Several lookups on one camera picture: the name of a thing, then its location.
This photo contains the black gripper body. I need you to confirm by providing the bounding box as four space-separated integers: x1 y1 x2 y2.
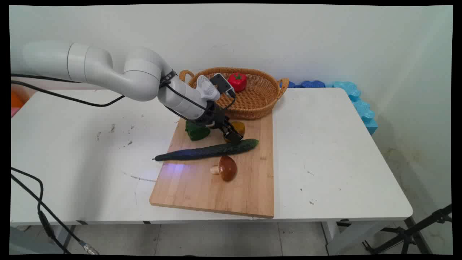
197 103 231 131

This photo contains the dark green cucumber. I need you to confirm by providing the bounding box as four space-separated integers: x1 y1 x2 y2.
152 139 259 162

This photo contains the yellow brown potato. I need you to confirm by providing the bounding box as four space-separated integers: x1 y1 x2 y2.
223 121 246 143

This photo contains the green bell pepper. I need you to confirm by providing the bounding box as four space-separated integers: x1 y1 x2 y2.
185 120 211 141

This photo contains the brown mushroom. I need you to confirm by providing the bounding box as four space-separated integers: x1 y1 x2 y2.
210 155 238 182

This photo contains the red tomato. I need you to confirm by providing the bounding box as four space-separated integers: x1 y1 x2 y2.
227 72 248 92

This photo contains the woven wicker basket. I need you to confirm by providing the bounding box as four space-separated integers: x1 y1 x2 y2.
179 67 289 120

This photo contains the wooden cutting board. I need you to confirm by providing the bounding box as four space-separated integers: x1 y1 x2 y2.
149 111 275 219

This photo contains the light blue foam mat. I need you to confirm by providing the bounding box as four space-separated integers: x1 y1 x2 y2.
332 81 379 135

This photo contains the white table leg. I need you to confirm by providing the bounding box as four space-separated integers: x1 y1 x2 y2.
321 220 392 255

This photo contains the black tripod stand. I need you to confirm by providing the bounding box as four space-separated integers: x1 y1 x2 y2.
362 204 453 255

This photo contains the orange object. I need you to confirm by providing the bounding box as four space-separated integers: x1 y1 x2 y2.
11 90 25 109

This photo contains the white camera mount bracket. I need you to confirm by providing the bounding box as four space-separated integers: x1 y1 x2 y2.
197 75 221 102

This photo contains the black cable along forearm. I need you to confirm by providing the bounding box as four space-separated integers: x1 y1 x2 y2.
159 70 237 125

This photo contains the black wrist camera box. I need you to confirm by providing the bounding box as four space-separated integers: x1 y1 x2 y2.
209 73 236 98

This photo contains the black cable behind arm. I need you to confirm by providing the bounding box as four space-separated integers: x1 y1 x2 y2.
11 80 125 108
11 74 80 83

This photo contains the black cable with metal plug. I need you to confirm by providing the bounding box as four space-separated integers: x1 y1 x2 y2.
11 174 99 255

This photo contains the thin black looped cable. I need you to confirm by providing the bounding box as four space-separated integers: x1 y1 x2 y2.
11 167 72 255

